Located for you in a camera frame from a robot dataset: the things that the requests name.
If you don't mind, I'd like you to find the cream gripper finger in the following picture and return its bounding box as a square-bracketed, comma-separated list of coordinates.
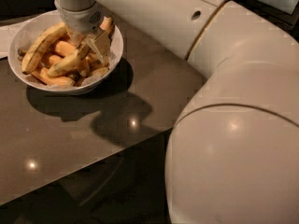
[85, 29, 110, 64]
[66, 25, 84, 47]

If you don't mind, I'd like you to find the orange banana middle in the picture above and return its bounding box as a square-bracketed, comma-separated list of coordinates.
[49, 40, 76, 57]

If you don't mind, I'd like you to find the orange banana bottom left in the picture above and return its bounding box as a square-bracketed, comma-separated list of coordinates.
[31, 66, 75, 86]

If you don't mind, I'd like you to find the curved yellow banana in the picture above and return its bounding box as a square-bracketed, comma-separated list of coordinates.
[47, 43, 91, 77]

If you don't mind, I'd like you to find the white bowl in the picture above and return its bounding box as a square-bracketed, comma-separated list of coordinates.
[7, 10, 123, 95]

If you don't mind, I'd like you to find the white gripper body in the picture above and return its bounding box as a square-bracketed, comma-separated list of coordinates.
[55, 0, 104, 35]

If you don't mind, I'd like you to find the orange banana at rim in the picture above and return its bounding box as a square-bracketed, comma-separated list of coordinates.
[100, 17, 114, 35]

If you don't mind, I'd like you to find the white paper napkin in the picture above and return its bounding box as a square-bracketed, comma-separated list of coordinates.
[0, 22, 24, 59]

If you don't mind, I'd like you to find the small yellow banana right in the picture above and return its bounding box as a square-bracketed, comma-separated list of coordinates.
[91, 67, 109, 77]

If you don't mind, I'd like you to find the long yellow-green banana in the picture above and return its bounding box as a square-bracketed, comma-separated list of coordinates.
[21, 21, 67, 75]

